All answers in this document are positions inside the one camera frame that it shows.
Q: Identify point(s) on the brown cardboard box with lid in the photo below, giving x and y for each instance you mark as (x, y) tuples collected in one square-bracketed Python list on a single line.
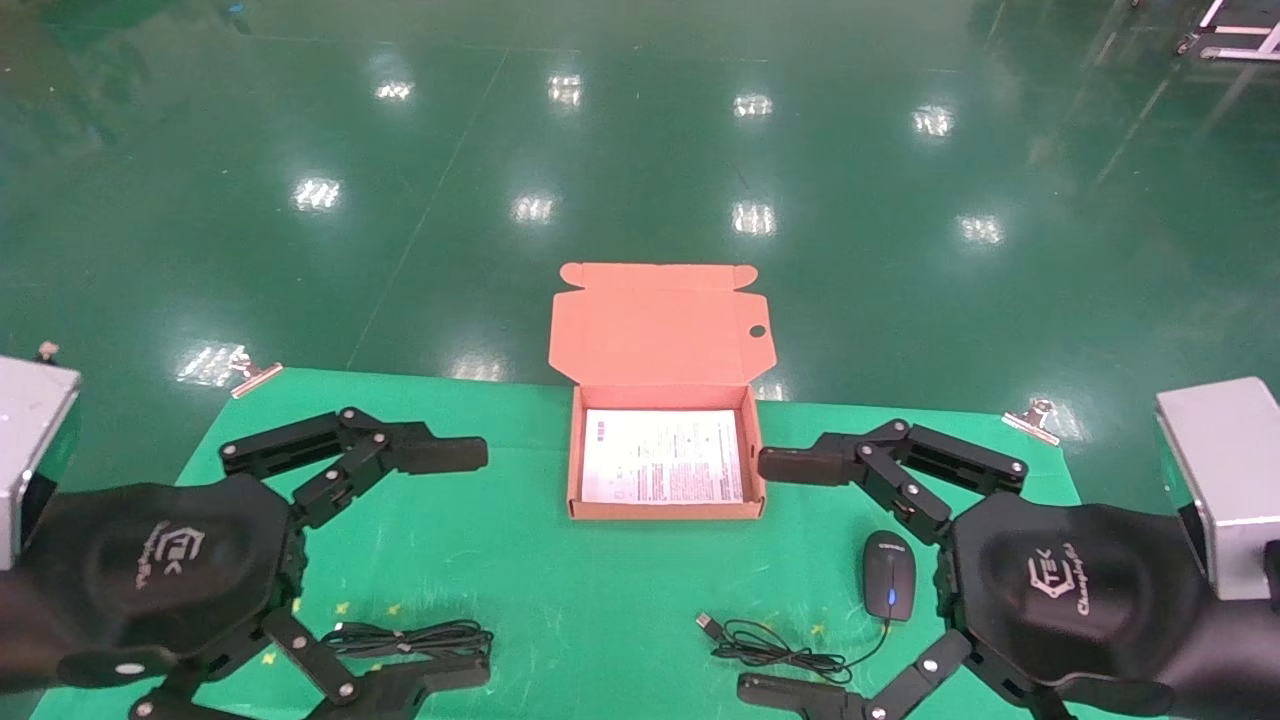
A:
[(660, 340)]

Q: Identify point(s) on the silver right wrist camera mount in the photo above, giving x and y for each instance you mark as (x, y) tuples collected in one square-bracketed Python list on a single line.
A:
[(1230, 480)]

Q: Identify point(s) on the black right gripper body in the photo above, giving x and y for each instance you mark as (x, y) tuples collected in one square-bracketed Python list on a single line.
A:
[(1080, 590)]

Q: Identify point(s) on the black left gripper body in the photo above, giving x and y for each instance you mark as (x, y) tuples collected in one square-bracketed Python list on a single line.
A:
[(170, 560)]

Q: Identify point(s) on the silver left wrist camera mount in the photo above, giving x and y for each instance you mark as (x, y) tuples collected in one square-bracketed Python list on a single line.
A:
[(30, 440)]

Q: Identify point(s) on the white wheeled rack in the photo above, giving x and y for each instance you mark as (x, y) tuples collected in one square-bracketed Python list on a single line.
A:
[(1235, 40)]

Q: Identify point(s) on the green table cloth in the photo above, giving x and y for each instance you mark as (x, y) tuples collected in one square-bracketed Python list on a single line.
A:
[(600, 600)]

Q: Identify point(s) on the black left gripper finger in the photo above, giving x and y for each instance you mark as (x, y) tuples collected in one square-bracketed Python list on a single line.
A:
[(330, 675), (380, 450)]

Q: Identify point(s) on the white printed instruction sheet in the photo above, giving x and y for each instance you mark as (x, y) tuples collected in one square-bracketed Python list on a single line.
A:
[(662, 455)]

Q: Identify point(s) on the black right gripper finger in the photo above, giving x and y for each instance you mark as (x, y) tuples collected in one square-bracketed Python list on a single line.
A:
[(900, 695), (890, 470)]

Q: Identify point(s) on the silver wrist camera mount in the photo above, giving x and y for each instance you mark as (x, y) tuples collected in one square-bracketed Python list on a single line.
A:
[(1230, 480), (30, 440)]

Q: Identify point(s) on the metal cloth clip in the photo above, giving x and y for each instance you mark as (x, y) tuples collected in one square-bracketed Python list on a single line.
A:
[(255, 377), (1032, 420)]

